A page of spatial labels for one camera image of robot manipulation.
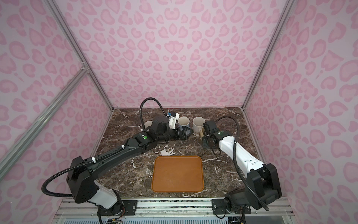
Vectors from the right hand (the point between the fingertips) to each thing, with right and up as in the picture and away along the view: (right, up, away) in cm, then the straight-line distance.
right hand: (207, 142), depth 85 cm
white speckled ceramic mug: (-4, +12, +16) cm, 20 cm away
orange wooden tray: (-18, -19, -1) cm, 26 cm away
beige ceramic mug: (-4, +6, -1) cm, 7 cm away
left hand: (-11, +9, -12) cm, 18 cm away
